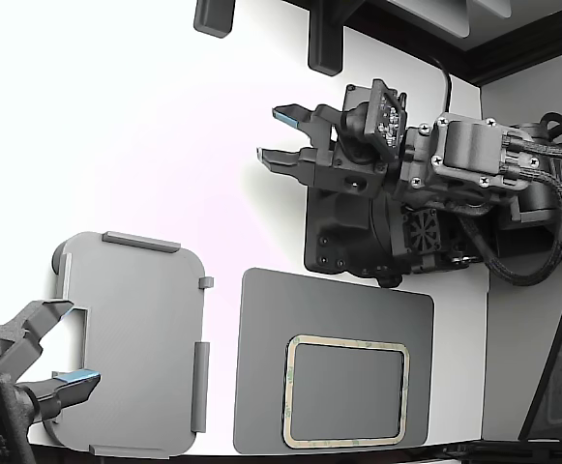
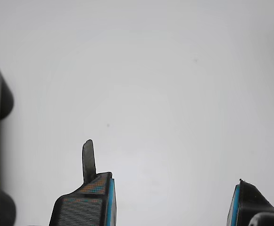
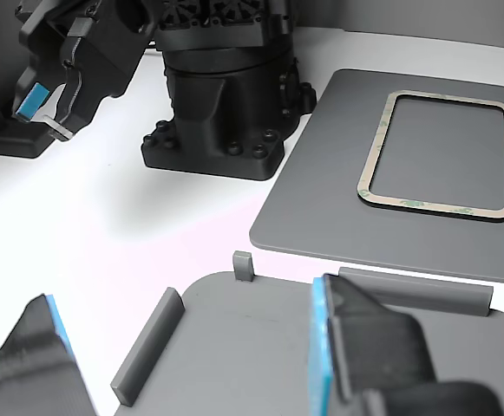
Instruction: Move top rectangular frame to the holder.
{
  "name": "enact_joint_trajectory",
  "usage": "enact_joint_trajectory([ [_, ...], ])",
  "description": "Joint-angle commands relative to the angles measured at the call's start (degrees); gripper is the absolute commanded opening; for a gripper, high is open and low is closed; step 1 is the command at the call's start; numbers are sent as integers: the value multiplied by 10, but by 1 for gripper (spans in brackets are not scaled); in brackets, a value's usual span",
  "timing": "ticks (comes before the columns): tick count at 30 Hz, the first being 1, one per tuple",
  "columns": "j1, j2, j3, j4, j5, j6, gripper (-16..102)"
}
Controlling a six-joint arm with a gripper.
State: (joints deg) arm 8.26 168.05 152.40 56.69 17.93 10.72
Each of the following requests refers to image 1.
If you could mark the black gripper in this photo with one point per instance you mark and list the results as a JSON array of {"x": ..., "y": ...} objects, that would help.
[{"x": 353, "y": 176}]

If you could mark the beige rectangular adhesive frame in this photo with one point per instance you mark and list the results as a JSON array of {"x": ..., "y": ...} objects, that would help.
[{"x": 348, "y": 344}]

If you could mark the dark gray textured tray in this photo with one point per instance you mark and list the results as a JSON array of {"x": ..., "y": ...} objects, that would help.
[{"x": 338, "y": 304}]

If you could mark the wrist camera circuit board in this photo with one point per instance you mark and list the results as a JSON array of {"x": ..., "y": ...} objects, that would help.
[{"x": 382, "y": 118}]

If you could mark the black printed bracket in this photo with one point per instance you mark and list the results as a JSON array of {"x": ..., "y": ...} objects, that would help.
[{"x": 325, "y": 43}]

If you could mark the dark gray printed bracket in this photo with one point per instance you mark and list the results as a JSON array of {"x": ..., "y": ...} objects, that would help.
[{"x": 213, "y": 17}]

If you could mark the black enclosure frame beam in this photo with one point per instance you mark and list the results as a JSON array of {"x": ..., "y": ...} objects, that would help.
[{"x": 503, "y": 53}]

